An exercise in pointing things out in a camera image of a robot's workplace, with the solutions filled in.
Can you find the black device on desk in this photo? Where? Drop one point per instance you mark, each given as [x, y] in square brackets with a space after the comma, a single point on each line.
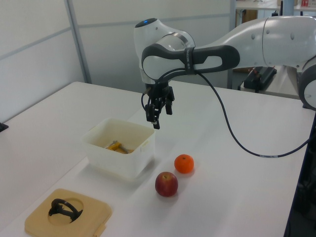
[266, 75]

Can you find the red apple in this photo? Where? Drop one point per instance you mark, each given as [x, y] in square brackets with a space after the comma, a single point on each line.
[166, 184]

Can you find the red box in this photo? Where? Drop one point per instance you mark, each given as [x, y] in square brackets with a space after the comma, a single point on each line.
[305, 2]

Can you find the brown wooden cabinet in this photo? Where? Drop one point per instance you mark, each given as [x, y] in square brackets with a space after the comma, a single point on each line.
[248, 17]

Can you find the beige container lid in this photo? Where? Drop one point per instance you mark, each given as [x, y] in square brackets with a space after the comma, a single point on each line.
[37, 217]

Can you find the white plastic container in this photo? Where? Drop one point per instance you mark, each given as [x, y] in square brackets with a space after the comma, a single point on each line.
[116, 158]

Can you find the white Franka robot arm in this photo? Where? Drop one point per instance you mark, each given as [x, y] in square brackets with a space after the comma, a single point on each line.
[247, 42]

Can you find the grey partition post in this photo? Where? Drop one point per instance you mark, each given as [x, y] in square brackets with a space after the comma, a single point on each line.
[79, 49]

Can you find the black clamp at table edge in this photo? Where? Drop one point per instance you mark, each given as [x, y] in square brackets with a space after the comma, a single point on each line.
[3, 127]

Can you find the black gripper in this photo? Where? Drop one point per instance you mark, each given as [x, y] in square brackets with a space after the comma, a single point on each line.
[160, 90]

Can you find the orange mandarin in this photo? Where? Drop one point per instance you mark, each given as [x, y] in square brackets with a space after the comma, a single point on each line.
[184, 164]

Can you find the yellow toy tool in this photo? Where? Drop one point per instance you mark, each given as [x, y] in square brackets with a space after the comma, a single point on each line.
[114, 147]

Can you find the black robot stand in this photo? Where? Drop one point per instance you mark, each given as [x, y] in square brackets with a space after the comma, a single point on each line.
[304, 202]

